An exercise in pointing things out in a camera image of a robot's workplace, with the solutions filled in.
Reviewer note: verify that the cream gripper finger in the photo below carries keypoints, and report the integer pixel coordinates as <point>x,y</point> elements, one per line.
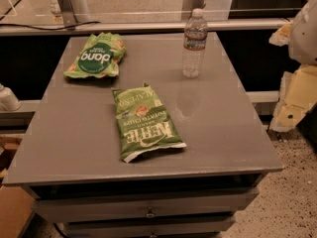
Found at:
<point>281,36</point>
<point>297,97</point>

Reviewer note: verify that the green jalapeno kettle chip bag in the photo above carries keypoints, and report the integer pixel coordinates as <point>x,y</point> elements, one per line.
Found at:
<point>144,122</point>

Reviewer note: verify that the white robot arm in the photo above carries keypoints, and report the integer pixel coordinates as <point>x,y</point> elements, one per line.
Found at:
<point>302,45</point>

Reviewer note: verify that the green dang snack bag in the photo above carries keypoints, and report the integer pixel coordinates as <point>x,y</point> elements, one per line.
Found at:
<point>99,57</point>

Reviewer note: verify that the clear plastic water bottle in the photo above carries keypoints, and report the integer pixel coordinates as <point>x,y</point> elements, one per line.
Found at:
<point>194,43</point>

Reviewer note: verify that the grey drawer cabinet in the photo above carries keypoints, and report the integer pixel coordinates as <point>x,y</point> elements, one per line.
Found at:
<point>69,160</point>

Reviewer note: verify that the white pipe fitting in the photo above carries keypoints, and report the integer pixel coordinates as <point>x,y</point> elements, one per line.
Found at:
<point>8,99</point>

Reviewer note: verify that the brown cardboard box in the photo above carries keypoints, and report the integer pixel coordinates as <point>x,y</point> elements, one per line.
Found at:
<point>15,204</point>

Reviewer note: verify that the grey metal rail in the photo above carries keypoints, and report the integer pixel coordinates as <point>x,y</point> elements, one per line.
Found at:
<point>7,30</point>

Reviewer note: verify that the grey metal post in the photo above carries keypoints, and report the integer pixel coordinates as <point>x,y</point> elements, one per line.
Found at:
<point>72,12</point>

